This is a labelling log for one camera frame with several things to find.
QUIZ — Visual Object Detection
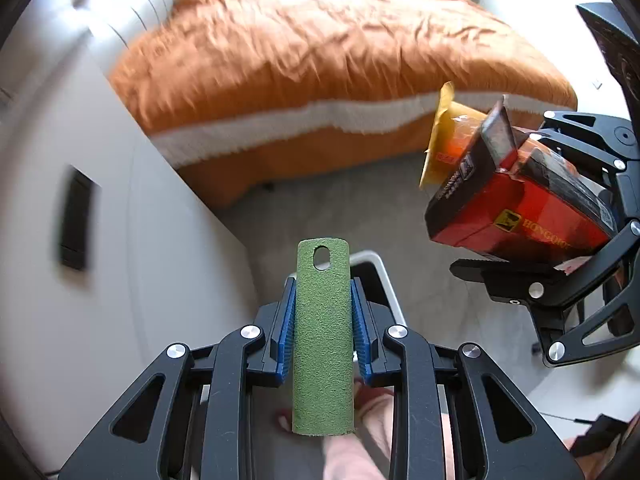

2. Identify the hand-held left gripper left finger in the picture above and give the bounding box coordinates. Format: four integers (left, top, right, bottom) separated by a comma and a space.
57, 275, 298, 480

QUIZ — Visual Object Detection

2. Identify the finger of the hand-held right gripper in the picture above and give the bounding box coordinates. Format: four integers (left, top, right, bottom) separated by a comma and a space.
515, 110, 640, 182
449, 219, 640, 367

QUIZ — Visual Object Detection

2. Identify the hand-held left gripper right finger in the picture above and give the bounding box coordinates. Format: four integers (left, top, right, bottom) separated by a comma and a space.
350, 277, 586, 480

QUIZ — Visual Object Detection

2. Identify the green tube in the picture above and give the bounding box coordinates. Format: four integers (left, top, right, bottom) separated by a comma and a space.
291, 236, 356, 437

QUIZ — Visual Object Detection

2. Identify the white trash bin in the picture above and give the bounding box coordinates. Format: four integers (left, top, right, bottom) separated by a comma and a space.
347, 249, 407, 329

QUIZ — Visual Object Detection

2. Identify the red carton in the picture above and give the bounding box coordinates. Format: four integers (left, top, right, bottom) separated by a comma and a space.
423, 95, 619, 274

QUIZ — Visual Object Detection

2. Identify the yellow orange packet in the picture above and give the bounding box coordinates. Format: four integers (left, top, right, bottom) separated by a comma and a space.
418, 81, 489, 191

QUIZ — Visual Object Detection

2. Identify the person's pink trouser leg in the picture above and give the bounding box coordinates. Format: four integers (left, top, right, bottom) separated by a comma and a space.
322, 380, 397, 480

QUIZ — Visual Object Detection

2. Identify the bed with orange blanket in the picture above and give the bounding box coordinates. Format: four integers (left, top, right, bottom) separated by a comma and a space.
107, 0, 579, 211

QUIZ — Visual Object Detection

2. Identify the white padded headboard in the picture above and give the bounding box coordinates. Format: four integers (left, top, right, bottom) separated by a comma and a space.
30, 0, 194, 92

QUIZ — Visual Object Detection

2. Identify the dark rectangular wall panel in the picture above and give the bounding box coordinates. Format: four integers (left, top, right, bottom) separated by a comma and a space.
58, 163, 104, 272

